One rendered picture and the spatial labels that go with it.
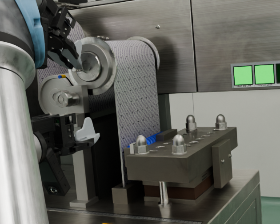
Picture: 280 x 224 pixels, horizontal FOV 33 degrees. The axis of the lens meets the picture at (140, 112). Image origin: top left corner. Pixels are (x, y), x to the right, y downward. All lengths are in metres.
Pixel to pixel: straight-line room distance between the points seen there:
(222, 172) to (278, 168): 2.62
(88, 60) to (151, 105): 0.27
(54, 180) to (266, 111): 2.96
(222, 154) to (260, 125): 2.58
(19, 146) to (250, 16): 1.01
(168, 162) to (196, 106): 2.87
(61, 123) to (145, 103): 0.43
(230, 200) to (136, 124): 0.32
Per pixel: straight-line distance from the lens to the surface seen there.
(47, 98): 1.29
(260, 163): 3.88
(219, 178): 1.23
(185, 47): 1.43
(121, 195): 1.20
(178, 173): 1.08
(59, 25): 1.08
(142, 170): 1.12
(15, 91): 0.49
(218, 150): 1.21
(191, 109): 3.96
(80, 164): 1.20
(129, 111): 1.23
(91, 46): 1.18
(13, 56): 0.51
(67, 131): 0.96
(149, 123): 1.33
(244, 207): 1.31
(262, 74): 1.35
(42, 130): 0.91
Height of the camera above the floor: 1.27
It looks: 7 degrees down
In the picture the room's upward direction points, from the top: 5 degrees counter-clockwise
